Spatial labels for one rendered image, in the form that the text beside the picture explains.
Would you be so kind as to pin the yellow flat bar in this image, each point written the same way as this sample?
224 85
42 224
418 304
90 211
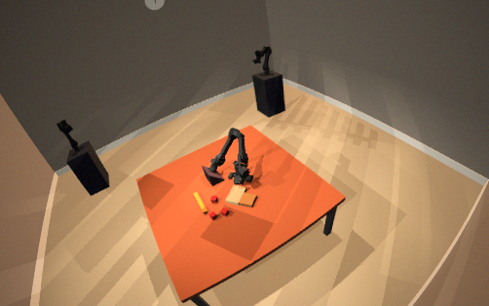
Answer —
204 209

